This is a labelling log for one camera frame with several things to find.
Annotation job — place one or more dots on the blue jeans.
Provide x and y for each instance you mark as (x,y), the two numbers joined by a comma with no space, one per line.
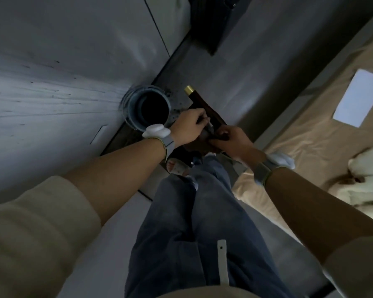
(199,232)

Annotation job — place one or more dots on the dark brown gold-capped case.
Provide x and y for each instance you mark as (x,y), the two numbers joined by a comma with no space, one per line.
(205,105)

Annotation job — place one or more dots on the white wrist tracker grey band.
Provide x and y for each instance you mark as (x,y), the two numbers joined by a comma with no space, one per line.
(158,134)
(275,166)

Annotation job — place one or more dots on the small grey pen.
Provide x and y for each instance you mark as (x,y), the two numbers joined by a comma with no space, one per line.
(207,124)

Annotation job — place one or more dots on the white paper sheet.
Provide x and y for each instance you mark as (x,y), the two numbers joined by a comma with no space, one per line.
(359,97)

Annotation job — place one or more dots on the cream sweater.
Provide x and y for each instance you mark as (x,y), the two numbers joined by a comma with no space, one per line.
(28,238)

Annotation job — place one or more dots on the person's left forearm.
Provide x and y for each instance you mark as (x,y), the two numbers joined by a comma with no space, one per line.
(118,179)

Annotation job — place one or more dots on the person's left fingers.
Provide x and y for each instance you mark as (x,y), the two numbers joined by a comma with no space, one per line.
(200,115)

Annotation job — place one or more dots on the person's right forearm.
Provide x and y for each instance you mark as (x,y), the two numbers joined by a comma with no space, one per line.
(317,211)

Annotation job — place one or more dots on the person's right hand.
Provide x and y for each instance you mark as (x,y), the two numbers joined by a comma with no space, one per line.
(237,144)

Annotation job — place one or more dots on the person's right fingers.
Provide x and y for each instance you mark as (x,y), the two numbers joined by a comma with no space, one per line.
(224,133)

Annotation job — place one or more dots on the beige bed sheet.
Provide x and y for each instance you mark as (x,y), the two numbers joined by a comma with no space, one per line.
(314,142)

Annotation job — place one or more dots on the person's left hand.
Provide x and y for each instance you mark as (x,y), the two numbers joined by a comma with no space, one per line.
(186,125)

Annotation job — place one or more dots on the white crumpled cloth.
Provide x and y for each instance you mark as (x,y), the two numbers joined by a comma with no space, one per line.
(365,179)

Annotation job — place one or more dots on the white open-toe slipper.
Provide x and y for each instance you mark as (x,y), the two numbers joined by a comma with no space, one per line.
(177,166)

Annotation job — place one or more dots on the grey round waste bin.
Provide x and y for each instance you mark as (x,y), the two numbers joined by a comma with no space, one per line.
(147,107)

